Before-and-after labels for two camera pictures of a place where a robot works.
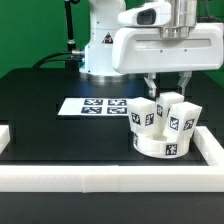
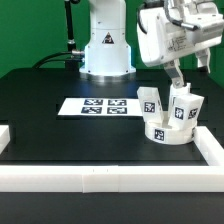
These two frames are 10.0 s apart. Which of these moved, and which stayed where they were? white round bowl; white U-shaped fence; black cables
Moved: white round bowl
Stayed: black cables; white U-shaped fence
